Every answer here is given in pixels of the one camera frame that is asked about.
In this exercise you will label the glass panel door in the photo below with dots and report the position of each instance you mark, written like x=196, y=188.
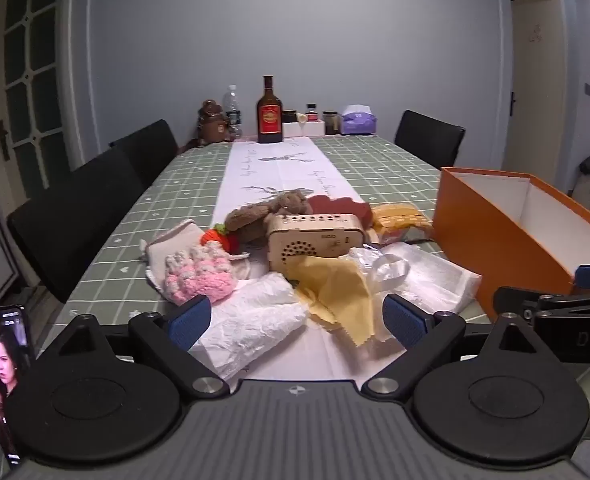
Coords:
x=25, y=60

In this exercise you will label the red cloth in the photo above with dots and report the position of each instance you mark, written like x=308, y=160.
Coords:
x=340, y=207

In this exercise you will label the brown plush toy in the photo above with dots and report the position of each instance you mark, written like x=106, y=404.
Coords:
x=260, y=215

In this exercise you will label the dark glass jar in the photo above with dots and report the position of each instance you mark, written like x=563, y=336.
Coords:
x=331, y=122

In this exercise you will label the white table runner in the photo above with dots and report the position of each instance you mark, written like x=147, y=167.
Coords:
x=275, y=175

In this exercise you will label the small ink bottle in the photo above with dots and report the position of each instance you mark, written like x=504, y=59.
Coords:
x=311, y=112

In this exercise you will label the white box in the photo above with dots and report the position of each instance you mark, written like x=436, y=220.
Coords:
x=302, y=129

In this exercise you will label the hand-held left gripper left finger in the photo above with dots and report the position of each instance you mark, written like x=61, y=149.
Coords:
x=190, y=322

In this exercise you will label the beige door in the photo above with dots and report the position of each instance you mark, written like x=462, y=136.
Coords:
x=532, y=85

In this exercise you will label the clear water bottle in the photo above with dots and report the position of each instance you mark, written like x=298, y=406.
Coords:
x=233, y=110

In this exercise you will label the green checked tablecloth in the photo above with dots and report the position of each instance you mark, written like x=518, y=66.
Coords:
x=175, y=195

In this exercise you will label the wooden radio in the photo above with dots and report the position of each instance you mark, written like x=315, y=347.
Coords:
x=315, y=245

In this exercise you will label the orange cardboard box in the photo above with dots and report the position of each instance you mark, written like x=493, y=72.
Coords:
x=475, y=240

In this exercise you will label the brown bear figurine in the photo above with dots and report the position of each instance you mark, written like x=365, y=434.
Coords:
x=214, y=122

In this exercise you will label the brown liquor bottle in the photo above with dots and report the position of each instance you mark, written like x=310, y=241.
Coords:
x=269, y=115

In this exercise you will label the black chair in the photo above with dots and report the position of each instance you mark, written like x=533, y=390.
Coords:
x=427, y=137
x=147, y=152
x=75, y=230

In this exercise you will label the pink and white crochet piece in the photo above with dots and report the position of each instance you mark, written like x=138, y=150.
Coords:
x=200, y=272

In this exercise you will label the smartphone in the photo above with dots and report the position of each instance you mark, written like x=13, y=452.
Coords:
x=2, y=385

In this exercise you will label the red knitted strawberry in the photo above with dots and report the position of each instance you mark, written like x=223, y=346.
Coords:
x=222, y=239

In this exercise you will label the beige cloth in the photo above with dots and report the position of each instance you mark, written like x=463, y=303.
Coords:
x=172, y=245

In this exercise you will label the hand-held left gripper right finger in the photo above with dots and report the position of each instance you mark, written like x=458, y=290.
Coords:
x=405, y=320

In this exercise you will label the cream tape roll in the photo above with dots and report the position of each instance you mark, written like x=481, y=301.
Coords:
x=302, y=119

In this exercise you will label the purple tissue pack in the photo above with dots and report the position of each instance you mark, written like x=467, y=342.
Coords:
x=359, y=120

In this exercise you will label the clear plastic bag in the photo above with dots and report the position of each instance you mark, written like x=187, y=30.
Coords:
x=425, y=272

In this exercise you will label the dark low jar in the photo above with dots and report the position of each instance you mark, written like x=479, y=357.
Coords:
x=289, y=116

